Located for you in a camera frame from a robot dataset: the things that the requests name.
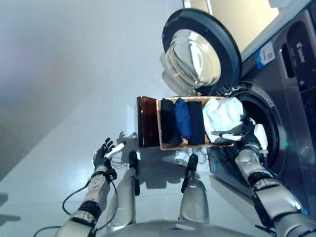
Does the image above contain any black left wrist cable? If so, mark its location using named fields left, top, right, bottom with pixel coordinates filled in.
left=33, top=179, right=119, bottom=237

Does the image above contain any black robot foot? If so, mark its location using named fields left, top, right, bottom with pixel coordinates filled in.
left=128, top=151, right=139, bottom=171
left=186, top=153, right=199, bottom=173

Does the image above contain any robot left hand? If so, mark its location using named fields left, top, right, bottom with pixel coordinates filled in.
left=93, top=137, right=127, bottom=171

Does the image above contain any blue white energy sticker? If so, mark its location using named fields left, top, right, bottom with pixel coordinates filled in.
left=254, top=41, right=276, bottom=69

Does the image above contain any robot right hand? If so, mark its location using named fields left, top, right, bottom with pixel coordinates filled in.
left=211, top=117, right=269, bottom=151

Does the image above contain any black garment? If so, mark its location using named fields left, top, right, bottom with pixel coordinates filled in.
left=186, top=101, right=206, bottom=146
left=160, top=98, right=183, bottom=145

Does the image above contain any black robot right foot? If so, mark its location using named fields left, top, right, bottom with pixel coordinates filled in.
left=186, top=153, right=199, bottom=173

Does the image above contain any silver robot left leg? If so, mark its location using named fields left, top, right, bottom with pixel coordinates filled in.
left=106, top=167, right=140, bottom=228

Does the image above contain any white floor cable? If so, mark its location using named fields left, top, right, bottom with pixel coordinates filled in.
left=111, top=150, right=129, bottom=169

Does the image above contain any white garment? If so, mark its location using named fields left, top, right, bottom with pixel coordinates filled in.
left=202, top=97, right=247, bottom=144

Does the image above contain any blue garment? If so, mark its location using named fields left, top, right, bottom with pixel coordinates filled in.
left=174, top=98, right=193, bottom=141

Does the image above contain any silver robot leg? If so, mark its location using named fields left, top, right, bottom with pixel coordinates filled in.
left=106, top=167, right=140, bottom=228
left=179, top=170, right=210, bottom=224

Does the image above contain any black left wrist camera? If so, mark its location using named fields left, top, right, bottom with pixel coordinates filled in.
left=105, top=169, right=118, bottom=181

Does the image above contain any grey robot torso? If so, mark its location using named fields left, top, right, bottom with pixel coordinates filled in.
left=98, top=219, right=255, bottom=237

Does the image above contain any black robot left foot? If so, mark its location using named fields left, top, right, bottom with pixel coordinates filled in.
left=128, top=151, right=139, bottom=171

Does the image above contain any dark grey washing machine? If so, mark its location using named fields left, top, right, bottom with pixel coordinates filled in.
left=207, top=9, right=316, bottom=237

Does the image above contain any rectangular wicker basket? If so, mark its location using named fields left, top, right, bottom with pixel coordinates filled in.
left=157, top=96, right=235, bottom=151

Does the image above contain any silver robot right leg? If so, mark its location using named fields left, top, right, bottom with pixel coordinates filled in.
left=179, top=170, right=210, bottom=224

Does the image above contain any round glass washer door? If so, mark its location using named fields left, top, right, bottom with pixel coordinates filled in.
left=161, top=8, right=243, bottom=96

